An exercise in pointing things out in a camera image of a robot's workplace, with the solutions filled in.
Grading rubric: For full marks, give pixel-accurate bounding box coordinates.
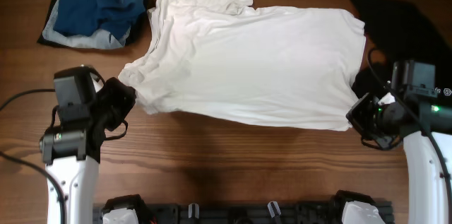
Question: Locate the black folded garment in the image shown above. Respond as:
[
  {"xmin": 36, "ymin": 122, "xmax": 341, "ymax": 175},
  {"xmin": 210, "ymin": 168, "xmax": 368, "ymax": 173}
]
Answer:
[{"xmin": 37, "ymin": 0, "xmax": 150, "ymax": 49}]

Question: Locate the white Puma t-shirt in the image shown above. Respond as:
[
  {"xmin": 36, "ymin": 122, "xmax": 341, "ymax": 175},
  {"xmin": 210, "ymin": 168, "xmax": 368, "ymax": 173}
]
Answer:
[{"xmin": 119, "ymin": 0, "xmax": 366, "ymax": 131}]

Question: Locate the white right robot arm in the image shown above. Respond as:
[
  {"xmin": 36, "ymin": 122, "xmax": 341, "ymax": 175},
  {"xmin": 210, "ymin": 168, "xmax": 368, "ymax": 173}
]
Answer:
[{"xmin": 346, "ymin": 60, "xmax": 451, "ymax": 223}]

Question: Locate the black garment with logo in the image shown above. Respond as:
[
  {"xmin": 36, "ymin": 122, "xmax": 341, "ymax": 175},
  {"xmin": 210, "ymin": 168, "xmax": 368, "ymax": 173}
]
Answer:
[{"xmin": 350, "ymin": 0, "xmax": 451, "ymax": 105}]

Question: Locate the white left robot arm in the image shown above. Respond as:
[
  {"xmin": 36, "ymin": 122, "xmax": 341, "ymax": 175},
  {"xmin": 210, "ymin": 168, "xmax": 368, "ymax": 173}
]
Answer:
[{"xmin": 40, "ymin": 66, "xmax": 136, "ymax": 223}]

